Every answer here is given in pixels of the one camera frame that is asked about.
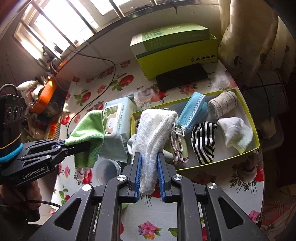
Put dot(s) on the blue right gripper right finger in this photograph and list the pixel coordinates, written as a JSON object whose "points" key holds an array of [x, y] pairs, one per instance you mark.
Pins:
{"points": [[161, 179]]}

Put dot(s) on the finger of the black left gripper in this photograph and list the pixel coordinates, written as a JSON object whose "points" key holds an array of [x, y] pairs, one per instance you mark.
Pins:
{"points": [[71, 150]]}

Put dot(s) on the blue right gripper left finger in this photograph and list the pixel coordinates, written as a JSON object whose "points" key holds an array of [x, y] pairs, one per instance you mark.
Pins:
{"points": [[138, 158]]}

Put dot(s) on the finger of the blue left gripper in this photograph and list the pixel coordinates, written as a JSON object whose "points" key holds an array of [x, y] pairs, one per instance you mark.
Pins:
{"points": [[58, 144]]}

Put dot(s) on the green microfibre cloth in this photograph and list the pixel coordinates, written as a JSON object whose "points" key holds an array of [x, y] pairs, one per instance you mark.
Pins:
{"points": [[89, 130]]}

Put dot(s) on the white towel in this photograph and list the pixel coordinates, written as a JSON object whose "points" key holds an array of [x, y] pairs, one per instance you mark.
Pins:
{"points": [[153, 131]]}

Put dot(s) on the green cloth with beaded trim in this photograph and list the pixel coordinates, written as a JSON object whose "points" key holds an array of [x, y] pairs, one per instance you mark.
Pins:
{"points": [[176, 145]]}

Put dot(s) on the black white striped sock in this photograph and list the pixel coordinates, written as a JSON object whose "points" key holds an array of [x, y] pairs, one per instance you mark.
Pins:
{"points": [[203, 141]]}

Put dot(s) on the blue face mask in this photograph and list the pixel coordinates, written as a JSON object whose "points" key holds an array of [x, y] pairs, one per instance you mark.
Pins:
{"points": [[195, 111]]}

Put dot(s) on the white ribbed sock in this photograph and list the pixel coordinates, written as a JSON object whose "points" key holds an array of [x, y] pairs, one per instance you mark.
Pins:
{"points": [[236, 133]]}

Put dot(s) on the white bandage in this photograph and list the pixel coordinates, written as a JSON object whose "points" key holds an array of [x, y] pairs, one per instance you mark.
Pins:
{"points": [[222, 104]]}

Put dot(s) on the grey white sock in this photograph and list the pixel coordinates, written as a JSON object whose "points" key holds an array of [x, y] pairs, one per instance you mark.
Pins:
{"points": [[132, 146]]}

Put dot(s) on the person's left hand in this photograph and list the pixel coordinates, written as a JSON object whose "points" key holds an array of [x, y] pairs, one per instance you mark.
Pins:
{"points": [[16, 198]]}

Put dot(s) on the clear round plastic container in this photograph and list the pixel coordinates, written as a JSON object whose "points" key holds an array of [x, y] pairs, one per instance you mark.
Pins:
{"points": [[104, 170]]}

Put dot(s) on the green rounded square sponge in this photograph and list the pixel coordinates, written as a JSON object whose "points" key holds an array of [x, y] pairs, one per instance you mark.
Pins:
{"points": [[124, 205]]}

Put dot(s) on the wet wipes pack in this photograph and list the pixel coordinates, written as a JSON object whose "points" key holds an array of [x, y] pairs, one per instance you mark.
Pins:
{"points": [[117, 117]]}

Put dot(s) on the orange plastic basin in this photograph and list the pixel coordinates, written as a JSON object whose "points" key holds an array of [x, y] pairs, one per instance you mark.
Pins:
{"points": [[45, 97]]}

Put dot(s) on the white plastic bag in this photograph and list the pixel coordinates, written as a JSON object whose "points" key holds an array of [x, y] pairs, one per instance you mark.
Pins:
{"points": [[30, 90]]}

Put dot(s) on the yellow-green shallow box tray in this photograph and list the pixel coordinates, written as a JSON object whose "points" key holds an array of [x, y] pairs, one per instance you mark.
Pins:
{"points": [[201, 117]]}

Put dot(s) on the black smartphone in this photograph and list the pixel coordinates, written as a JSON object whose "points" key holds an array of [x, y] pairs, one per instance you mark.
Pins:
{"points": [[181, 76]]}

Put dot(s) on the green white carton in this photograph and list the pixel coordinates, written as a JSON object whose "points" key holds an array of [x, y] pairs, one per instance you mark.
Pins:
{"points": [[165, 37]]}

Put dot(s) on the yellow-green shoe box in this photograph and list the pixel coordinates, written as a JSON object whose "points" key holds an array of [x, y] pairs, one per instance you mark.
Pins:
{"points": [[202, 52]]}

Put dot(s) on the grey plaid cushion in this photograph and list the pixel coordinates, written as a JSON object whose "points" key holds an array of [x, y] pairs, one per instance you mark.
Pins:
{"points": [[265, 96]]}

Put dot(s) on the beige patterned curtain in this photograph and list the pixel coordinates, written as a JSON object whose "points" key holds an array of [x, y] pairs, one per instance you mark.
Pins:
{"points": [[254, 38]]}

